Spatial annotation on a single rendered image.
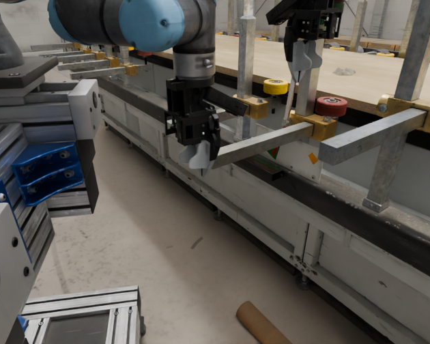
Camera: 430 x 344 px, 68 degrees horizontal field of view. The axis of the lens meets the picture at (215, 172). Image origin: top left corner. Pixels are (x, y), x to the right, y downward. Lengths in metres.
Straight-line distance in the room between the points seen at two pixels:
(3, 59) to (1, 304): 0.48
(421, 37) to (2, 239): 0.72
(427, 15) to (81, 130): 0.68
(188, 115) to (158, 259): 1.19
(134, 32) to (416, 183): 0.84
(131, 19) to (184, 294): 1.25
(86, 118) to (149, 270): 1.09
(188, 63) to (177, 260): 1.24
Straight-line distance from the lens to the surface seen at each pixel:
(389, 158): 0.81
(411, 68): 0.76
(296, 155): 0.95
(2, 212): 0.33
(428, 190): 1.05
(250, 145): 0.73
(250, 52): 1.06
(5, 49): 0.72
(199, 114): 0.60
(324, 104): 0.92
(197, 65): 0.57
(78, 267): 1.76
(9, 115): 0.71
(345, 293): 1.40
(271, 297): 1.52
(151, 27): 0.45
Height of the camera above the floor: 1.15
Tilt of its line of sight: 29 degrees down
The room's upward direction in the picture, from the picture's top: straight up
